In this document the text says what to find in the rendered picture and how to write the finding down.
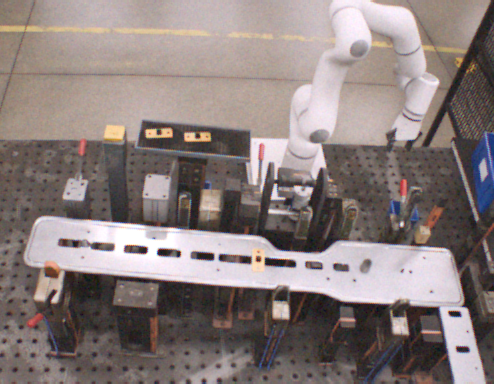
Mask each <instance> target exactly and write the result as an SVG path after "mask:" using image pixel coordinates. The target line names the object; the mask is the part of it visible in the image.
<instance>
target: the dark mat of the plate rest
mask: <svg viewBox="0 0 494 384"><path fill-rule="evenodd" d="M155 129H172V137H160V138H147V137H146V130H155ZM184 133H209V134H210V138H211V141H185V140H184ZM137 147H140V148H148V149H165V150H173V151H182V152H190V153H199V154H216V155H225V156H234V157H242V158H250V132H249V131H241V130H233V129H225V128H208V127H200V126H191V125H184V124H167V123H160V122H151V121H143V120H142V124H141V128H140V132H139V137H138V140H137Z"/></svg>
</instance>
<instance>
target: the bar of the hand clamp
mask: <svg viewBox="0 0 494 384"><path fill-rule="evenodd" d="M422 193H423V192H422V189H421V187H414V186H412V187H410V189H409V192H408V193H407V198H406V199H405V201H404V204H403V205H402V210H401V211H400V214H399V216H398V219H397V229H396V231H398V228H399V227H400V225H401V222H402V220H405V227H402V229H403V232H406V229H407V227H408V225H409V223H410V221H411V217H412V215H413V214H414V211H415V210H416V206H417V204H419V203H420V202H421V201H422V197H421V194H422Z"/></svg>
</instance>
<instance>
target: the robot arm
mask: <svg viewBox="0 0 494 384"><path fill-rule="evenodd" d="M328 18H329V21H330V23H331V26H332V27H333V30H334V32H335V36H336V44H335V47H334V48H332V49H329V50H326V51H325V52H324V53H323V54H322V56H321V58H320V59H319V61H318V65H317V68H316V70H315V73H314V76H313V84H306V85H303V86H302V87H300V88H298V89H297V91H296V93H295V94H294V95H293V98H292V100H291V113H290V136H289V139H288V142H287V145H286V146H287V148H286V151H285V154H284V157H283V159H280V160H278V161H276V162H275V163H274V173H275V178H274V179H275V180H277V170H278V167H287V168H293V169H295V170H304V171H310V172H311V173H312V177H313V178H314V179H315V180H316V179H317V177H316V173H315V172H314V170H313V168H312V166H313V164H314V161H315V159H316V156H317V154H318V149H319V147H320V143H322V142H326V141H327V140H328V139H329V137H330V136H332V134H333V132H334V127H335V124H336V119H337V113H338V101H339V96H340V92H341V88H342V83H343V81H344V79H345V77H346V74H347V72H348V71H349V69H350V67H351V66H352V65H353V64H354V63H357V62H359V61H361V60H363V59H364V58H365V57H366V56H367V55H368V52H369V50H370V48H371V46H372V45H371V35H370V31H369V29H370V30H372V31H374V32H376V33H378V34H382V35H384V36H386V37H389V38H390V40H391V43H392V45H393V48H394V51H395V54H396V59H397V61H398V63H397V64H396V65H395V67H394V68H393V69H394V70H393V75H394V78H395V83H396V85H397V87H398V88H400V89H401V91H402V92H403V93H404V94H406V103H405V104H404V106H403V113H400V114H399V116H398V118H397V119H396V120H395V124H394V125H393V126H392V129H391V130H390V131H388V132H386V138H387V140H388V142H387V146H386V147H385V149H386V150H387V152H388V153H390V152H392V147H393V146H394V145H393V143H394V142H396V141H401V140H407V142H406V145H405V148H406V150H407V152H410V151H411V150H410V149H411V148H412V146H413V143H415V141H416V140H418V139H419V137H421V136H422V132H421V131H420V128H421V126H422V119H423V118H424V117H425V113H426V112H427V110H428V107H429V105H430V102H431V101H432V98H433V96H434V94H435V91H436V89H437V87H438V84H439V81H438V79H437V78H436V77H434V76H433V75H432V74H429V73H424V72H425V69H426V59H425V56H424V53H423V49H422V45H421V41H420V37H419V34H418V31H417V26H416V21H415V19H414V16H413V15H412V14H411V13H410V11H409V10H408V9H405V8H402V7H392V6H385V5H379V4H374V3H373V2H370V1H369V0H334V1H333V2H331V5H330V6H329V9H328ZM395 135H396V136H395ZM393 137H394V138H395V139H394V140H393V141H392V138H393Z"/></svg>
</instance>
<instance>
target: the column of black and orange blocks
mask: <svg viewBox="0 0 494 384"><path fill-rule="evenodd" d="M493 227H494V200H493V201H492V203H491V204H490V206H489V208H488V209H487V211H486V212H485V214H484V215H483V216H482V219H478V221H477V225H476V226H475V228H474V230H473V231H472V232H471V233H470V235H469V236H468V237H467V240H465V241H464V243H463V244H462V246H461V247H460V248H459V249H458V251H457V253H456V254H455V255H454V260H455V263H456V266H457V272H458V274H459V272H460V270H461V269H462V268H463V267H464V265H465V264H466V263H467V262H468V260H469V258H471V257H472V255H473V253H475V251H476V249H477V248H478V247H479V246H480V244H481V242H483V241H484V238H485V237H487V236H488V233H489V232H491V229H492V228H493Z"/></svg>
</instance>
